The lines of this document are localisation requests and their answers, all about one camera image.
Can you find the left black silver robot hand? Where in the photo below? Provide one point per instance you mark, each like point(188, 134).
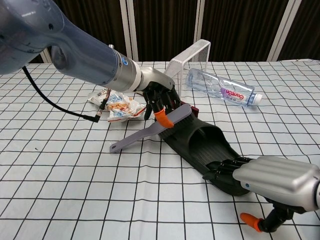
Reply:
point(157, 80)

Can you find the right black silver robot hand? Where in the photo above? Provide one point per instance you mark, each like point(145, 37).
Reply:
point(275, 177)

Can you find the black slipper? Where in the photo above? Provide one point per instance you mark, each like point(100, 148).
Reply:
point(200, 147)

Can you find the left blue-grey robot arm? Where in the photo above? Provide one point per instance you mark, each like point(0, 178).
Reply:
point(75, 47)

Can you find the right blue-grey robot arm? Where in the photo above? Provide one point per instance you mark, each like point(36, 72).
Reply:
point(318, 192)

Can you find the clear plastic box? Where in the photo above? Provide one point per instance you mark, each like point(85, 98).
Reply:
point(190, 57)

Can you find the silver snack packet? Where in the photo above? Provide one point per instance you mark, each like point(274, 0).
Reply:
point(122, 107)

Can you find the clear plastic water bottle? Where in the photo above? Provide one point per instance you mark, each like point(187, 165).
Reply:
point(225, 87)

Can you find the black white-framed folding screen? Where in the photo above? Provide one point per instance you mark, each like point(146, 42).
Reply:
point(237, 27)

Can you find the white checked tablecloth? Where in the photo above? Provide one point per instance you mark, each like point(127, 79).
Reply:
point(75, 187)

